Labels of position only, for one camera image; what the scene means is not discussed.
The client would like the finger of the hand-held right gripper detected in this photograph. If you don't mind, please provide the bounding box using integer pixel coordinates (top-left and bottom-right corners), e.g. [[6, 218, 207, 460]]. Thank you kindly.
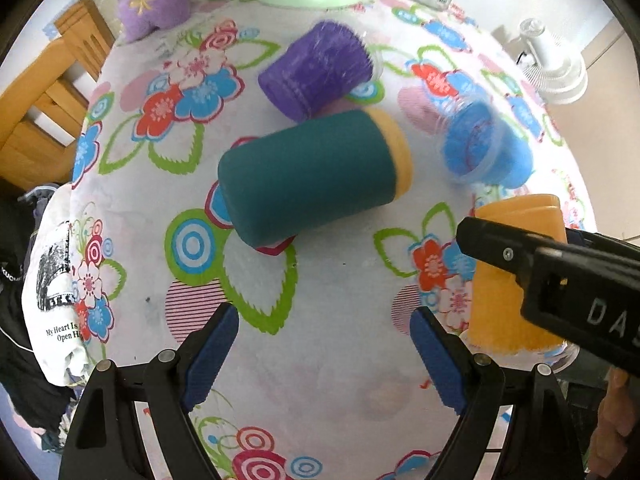
[[565, 229, 640, 261], [456, 216, 543, 286]]

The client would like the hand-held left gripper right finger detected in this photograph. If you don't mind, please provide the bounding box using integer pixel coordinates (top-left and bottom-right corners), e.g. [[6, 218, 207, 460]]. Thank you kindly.
[[410, 306, 586, 480]]

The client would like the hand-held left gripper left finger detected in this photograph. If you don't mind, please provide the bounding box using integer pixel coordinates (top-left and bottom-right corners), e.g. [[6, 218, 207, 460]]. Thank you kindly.
[[60, 302, 241, 480]]

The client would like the orange cup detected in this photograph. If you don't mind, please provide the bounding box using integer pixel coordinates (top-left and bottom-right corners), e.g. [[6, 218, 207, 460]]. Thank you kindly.
[[467, 194, 568, 356]]

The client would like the teal cup with yellow rim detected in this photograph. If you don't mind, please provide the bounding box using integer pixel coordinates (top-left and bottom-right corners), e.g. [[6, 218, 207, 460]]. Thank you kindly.
[[217, 108, 414, 250]]

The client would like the blue cup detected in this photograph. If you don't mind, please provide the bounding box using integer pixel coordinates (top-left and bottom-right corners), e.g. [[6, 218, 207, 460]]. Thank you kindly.
[[436, 100, 533, 186]]

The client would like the purple cup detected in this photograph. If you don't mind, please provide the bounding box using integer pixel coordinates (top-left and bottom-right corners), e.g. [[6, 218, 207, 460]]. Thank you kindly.
[[257, 20, 376, 123]]

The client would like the person's right hand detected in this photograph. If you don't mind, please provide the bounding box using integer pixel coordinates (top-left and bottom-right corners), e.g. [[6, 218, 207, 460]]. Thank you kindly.
[[590, 366, 640, 480]]

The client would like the floral tablecloth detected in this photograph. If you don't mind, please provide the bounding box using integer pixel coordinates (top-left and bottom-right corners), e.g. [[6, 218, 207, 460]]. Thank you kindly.
[[70, 0, 601, 480]]

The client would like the white printed cloth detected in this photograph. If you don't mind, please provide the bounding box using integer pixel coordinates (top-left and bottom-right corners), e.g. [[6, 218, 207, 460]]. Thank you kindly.
[[22, 184, 110, 388]]

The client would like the white desk fan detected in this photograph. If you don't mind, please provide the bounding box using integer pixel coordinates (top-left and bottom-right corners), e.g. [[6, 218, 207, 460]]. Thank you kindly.
[[509, 17, 589, 105]]

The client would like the wooden chair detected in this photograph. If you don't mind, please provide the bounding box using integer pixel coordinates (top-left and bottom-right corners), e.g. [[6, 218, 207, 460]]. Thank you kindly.
[[0, 0, 120, 192]]

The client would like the purple plush toy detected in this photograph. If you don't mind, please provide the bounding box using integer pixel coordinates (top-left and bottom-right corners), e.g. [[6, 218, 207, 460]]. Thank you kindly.
[[111, 0, 197, 45]]

